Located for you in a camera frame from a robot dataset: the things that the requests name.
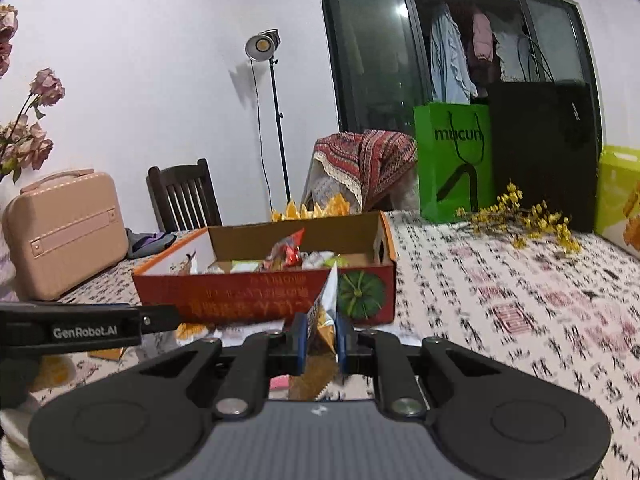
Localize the grey purple pouch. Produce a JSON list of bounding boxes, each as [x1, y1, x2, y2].
[[125, 228, 177, 260]]

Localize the black framed glass door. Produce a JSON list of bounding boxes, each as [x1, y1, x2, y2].
[[318, 0, 603, 136]]

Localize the black shopping bag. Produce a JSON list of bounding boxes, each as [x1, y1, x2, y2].
[[487, 35, 599, 233]]

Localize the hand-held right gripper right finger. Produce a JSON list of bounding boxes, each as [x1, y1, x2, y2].
[[336, 312, 516, 421]]

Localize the pink artificial flowers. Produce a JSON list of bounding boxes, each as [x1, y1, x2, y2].
[[0, 5, 66, 181]]

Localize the green shopping bag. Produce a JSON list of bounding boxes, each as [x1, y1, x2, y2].
[[413, 102, 493, 224]]

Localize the dark wooden chair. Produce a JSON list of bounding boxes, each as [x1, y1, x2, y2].
[[146, 158, 223, 233]]

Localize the pink suitcase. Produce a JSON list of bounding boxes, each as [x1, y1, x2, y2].
[[2, 170, 130, 302]]

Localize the orange cardboard box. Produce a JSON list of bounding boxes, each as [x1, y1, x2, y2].
[[132, 211, 398, 326]]

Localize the yellow flower sprig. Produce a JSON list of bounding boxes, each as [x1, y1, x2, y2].
[[457, 182, 583, 256]]

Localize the orange white snack packet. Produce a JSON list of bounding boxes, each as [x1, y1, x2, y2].
[[289, 264, 342, 401]]

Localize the hanging white garment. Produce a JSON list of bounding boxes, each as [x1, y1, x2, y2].
[[492, 15, 531, 81]]

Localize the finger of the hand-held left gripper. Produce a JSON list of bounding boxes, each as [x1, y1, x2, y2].
[[140, 304, 182, 333]]

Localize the floor lamp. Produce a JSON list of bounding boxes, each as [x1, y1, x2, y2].
[[245, 29, 292, 206]]

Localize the red patterned cloth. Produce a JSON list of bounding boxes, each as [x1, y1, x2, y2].
[[314, 130, 418, 211]]

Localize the pile of snack packets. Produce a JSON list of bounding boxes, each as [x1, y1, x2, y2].
[[202, 229, 353, 275]]

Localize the person's left forearm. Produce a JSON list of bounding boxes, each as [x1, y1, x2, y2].
[[0, 407, 41, 480]]

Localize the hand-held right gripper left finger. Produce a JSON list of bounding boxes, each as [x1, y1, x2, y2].
[[122, 313, 307, 420]]

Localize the chair draped with red cloth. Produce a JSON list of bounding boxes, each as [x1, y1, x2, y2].
[[300, 160, 418, 213]]

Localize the green gift box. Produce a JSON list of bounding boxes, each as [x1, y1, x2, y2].
[[594, 146, 640, 261]]

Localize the orange artificial flowers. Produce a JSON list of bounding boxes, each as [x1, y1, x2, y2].
[[271, 194, 351, 222]]

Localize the hanging pink garment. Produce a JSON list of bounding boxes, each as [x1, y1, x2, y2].
[[472, 12, 493, 63]]

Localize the hanging blue shirt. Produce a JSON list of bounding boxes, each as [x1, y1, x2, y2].
[[431, 5, 478, 106]]

